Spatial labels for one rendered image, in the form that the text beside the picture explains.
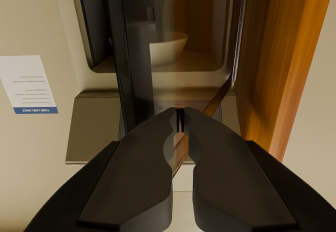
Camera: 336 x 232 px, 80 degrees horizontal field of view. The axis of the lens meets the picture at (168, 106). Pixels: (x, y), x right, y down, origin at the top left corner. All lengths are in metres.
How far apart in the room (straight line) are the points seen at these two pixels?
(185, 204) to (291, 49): 0.48
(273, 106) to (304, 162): 0.91
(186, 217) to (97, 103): 0.44
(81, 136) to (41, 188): 1.10
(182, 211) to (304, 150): 0.76
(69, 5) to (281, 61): 0.37
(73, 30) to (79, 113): 0.15
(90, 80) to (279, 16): 0.36
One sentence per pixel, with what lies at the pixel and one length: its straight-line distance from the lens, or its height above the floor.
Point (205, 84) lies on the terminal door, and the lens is 0.22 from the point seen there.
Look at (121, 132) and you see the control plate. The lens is 0.39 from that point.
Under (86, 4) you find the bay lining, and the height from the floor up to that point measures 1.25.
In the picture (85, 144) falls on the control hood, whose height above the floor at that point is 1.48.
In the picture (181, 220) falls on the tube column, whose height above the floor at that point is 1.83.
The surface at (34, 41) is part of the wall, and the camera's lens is 1.00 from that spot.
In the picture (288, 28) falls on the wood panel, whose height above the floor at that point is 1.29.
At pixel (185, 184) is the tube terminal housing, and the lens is 0.58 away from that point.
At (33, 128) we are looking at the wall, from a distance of 1.21.
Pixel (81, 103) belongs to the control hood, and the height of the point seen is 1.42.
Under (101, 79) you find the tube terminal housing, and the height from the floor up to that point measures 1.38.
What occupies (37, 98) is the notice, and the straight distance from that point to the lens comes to 1.10.
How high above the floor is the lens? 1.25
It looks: 27 degrees up
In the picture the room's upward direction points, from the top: 178 degrees clockwise
